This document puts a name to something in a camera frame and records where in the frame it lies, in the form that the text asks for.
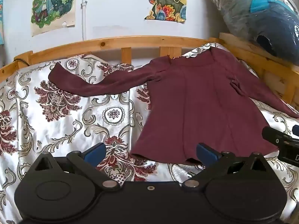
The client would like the maroon long-sleeve shirt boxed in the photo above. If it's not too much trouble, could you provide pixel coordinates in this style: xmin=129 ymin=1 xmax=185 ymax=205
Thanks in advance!
xmin=48 ymin=43 xmax=299 ymax=166

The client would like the black cable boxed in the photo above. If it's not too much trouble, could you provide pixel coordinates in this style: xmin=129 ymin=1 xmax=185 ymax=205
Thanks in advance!
xmin=13 ymin=57 xmax=32 ymax=67

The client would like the wooden bed frame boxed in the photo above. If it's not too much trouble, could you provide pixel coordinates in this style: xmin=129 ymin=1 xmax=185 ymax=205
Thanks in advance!
xmin=0 ymin=32 xmax=299 ymax=105

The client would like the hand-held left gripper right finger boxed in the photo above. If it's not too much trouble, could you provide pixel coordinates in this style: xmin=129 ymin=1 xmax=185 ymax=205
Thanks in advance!
xmin=182 ymin=143 xmax=269 ymax=190

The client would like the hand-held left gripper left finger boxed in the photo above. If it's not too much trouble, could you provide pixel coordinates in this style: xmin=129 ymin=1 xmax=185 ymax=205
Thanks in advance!
xmin=31 ymin=142 xmax=120 ymax=190

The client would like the floral satin blanket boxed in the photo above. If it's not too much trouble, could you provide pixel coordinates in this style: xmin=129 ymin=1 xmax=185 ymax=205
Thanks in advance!
xmin=0 ymin=42 xmax=299 ymax=224

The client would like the cartoon character wall poster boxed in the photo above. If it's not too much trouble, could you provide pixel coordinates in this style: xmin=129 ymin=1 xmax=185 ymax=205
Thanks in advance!
xmin=30 ymin=0 xmax=77 ymax=37

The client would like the white wall pipe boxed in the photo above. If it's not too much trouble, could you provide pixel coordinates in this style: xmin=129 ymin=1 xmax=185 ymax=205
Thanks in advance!
xmin=81 ymin=0 xmax=88 ymax=41

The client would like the colourful landscape wall poster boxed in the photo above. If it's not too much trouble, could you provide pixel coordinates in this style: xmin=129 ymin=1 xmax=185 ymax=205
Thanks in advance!
xmin=140 ymin=0 xmax=188 ymax=24

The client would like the blue-edged wall poster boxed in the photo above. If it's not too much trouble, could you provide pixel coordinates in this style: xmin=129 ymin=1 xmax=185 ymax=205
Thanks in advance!
xmin=0 ymin=0 xmax=4 ymax=45

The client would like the plastic-wrapped blue bundle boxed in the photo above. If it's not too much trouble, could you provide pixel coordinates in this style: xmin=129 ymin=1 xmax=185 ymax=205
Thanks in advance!
xmin=209 ymin=0 xmax=299 ymax=64

